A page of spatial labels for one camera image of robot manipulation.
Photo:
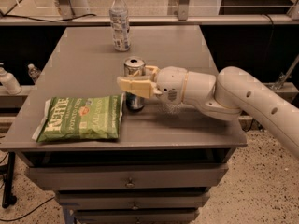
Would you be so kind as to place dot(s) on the silver blue redbull can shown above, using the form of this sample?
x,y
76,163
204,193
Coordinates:
x,y
134,66

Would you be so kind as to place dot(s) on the clear plastic water bottle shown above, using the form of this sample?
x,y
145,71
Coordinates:
x,y
119,20

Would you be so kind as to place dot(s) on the green jalapeno chip bag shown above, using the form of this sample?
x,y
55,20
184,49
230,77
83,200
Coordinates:
x,y
69,118

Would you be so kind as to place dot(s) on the bottom grey drawer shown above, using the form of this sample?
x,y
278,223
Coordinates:
x,y
136,216

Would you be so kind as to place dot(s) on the grey drawer cabinet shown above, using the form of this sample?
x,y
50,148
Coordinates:
x,y
85,64

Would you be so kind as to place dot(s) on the small clear bottle on shelf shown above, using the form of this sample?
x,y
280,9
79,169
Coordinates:
x,y
33,72

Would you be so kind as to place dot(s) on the top grey drawer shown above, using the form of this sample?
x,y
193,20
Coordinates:
x,y
128,177

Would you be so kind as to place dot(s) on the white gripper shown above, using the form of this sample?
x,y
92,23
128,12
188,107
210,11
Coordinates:
x,y
170,84

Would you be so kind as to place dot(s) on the middle grey drawer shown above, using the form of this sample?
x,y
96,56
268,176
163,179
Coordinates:
x,y
133,200

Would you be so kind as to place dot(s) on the black stand leg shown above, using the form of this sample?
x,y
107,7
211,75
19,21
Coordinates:
x,y
8,170

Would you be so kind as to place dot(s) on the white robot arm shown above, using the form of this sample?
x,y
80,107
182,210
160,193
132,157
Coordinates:
x,y
224,96

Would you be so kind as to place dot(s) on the grey drawer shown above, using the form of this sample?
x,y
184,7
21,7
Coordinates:
x,y
128,177
133,200
136,216

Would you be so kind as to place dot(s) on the white bottle on shelf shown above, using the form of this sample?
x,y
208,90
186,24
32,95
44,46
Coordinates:
x,y
8,80

